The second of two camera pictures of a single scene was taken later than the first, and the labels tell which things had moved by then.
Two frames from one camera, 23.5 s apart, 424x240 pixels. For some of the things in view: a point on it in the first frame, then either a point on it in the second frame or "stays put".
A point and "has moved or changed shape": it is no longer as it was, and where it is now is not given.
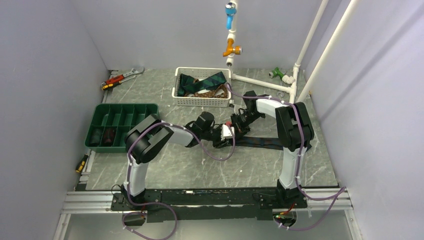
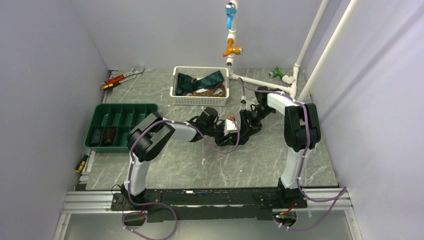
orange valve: [237, 49] stays put
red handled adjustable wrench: [119, 78] stays put
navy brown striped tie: [265, 142] has moved or changed shape
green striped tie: [187, 84] stays put
